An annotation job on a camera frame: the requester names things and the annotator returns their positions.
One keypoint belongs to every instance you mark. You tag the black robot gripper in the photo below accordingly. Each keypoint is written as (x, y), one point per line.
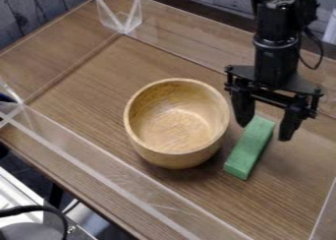
(272, 81)

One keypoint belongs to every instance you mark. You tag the green rectangular block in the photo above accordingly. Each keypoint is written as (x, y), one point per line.
(249, 147)

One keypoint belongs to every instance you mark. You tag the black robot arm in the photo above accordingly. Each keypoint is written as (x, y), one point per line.
(284, 18)

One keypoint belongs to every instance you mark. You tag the brown wooden bowl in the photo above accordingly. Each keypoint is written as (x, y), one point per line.
(176, 119)

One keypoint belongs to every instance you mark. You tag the clear acrylic table barrier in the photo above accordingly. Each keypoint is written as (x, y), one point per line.
(143, 162)

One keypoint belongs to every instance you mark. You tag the black table leg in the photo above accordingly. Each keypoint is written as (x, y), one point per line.
(55, 197)

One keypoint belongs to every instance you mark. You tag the white post at right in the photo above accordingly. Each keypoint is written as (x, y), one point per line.
(329, 34)

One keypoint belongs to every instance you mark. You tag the grey metal bracket with screw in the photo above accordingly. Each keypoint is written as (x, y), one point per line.
(77, 232)

